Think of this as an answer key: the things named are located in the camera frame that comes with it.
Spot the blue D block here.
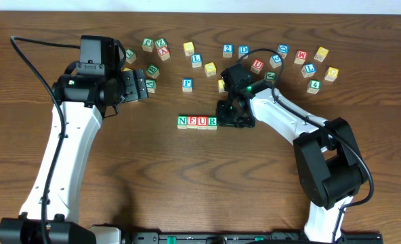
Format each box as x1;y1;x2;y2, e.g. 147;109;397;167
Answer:
238;45;250;60

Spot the red u block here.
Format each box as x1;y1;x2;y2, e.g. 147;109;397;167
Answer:
251;59;264;75
196;116;208;129

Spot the yellow block centre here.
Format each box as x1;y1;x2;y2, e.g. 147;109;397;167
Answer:
205;62;217;77

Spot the green V block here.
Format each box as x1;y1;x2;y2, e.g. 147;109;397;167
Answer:
146;79;156;93

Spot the red E block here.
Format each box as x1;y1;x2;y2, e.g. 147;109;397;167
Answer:
187;116;198;129

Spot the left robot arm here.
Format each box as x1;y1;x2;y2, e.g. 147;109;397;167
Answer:
0;35;148;243

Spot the green 7 block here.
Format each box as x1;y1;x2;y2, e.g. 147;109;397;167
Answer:
125;49;137;64

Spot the yellow block far right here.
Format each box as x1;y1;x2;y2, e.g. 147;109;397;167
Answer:
314;46;329;62

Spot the red M block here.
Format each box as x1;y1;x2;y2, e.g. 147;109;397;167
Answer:
294;50;308;65

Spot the blue L block centre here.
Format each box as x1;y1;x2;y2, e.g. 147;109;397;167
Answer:
190;54;203;68

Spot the blue P block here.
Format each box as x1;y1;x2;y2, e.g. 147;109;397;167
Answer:
182;78;193;92

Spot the red A block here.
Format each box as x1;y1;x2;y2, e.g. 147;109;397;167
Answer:
157;46;170;61

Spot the blue 5 block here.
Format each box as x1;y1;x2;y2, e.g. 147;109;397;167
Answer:
270;54;282;68

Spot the yellow G block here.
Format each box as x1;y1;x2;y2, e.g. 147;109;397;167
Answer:
324;67;339;82

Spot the green R block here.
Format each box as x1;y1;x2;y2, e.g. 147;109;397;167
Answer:
207;117;218;130

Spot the green 4 block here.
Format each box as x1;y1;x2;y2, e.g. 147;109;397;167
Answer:
306;79;321;94

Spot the yellow top block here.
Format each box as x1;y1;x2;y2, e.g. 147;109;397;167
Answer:
183;41;195;56

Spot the green N block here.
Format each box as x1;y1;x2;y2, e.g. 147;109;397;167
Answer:
177;115;188;129

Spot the blue 2 block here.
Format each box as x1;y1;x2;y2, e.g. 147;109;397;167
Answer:
223;43;234;58

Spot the green B block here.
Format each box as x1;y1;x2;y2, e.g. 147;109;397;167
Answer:
146;64;160;79

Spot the blue L block right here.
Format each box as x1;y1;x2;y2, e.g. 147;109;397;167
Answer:
301;63;316;78

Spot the green J block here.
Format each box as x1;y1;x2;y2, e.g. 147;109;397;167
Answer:
264;71;277;81

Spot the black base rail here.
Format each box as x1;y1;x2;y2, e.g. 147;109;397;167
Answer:
91;225;384;244

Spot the green Z block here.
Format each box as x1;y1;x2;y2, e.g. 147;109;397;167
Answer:
154;38;168;49

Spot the yellow S block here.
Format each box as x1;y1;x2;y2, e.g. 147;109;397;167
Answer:
217;79;225;93

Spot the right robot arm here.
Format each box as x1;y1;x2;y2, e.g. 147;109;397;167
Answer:
216;63;374;243

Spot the blue l block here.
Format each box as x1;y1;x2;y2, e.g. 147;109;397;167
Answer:
190;54;203;68
301;63;316;78

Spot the green F block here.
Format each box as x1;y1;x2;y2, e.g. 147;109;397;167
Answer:
142;38;154;52

